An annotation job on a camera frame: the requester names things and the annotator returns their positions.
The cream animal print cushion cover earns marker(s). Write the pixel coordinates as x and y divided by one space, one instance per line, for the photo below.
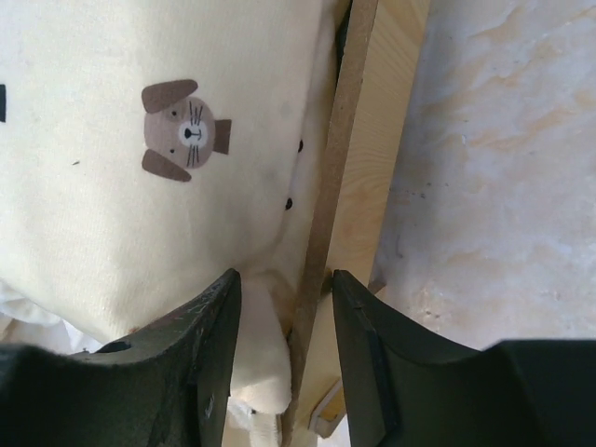
148 146

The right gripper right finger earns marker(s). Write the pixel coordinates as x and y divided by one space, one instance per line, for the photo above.
405 385

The wooden pet bed frame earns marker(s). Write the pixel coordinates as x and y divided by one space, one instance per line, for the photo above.
382 46

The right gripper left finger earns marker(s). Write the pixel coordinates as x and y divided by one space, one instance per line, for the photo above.
167 384

